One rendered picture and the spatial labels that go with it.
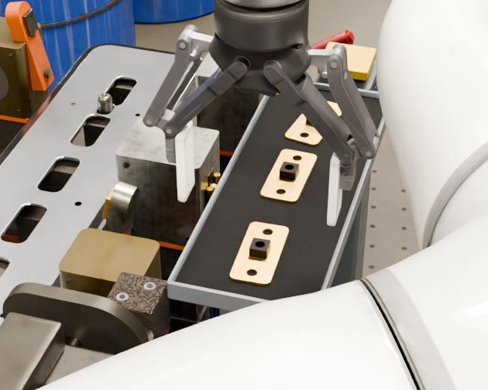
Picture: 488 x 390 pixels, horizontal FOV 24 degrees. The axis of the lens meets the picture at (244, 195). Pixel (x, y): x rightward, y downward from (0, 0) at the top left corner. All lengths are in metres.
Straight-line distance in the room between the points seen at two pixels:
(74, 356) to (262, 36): 0.31
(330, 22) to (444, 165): 3.42
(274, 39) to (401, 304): 0.56
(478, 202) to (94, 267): 0.80
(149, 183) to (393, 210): 0.67
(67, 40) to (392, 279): 2.92
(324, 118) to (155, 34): 2.86
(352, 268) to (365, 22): 2.43
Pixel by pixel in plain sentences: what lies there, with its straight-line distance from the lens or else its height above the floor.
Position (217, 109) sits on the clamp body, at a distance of 1.52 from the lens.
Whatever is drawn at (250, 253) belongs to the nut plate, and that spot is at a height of 1.17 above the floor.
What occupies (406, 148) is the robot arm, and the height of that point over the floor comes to 1.57.
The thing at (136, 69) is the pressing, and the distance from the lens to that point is 1.63.
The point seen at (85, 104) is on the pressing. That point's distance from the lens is 1.56.
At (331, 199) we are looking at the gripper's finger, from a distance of 0.97.
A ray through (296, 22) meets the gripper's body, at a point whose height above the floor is 1.42.
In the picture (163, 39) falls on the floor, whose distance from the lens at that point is 3.74.
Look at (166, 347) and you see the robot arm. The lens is 0.35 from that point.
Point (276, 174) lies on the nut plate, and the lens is 1.14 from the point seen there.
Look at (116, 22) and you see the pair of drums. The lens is 3.35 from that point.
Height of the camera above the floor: 1.84
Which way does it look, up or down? 37 degrees down
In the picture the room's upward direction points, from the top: straight up
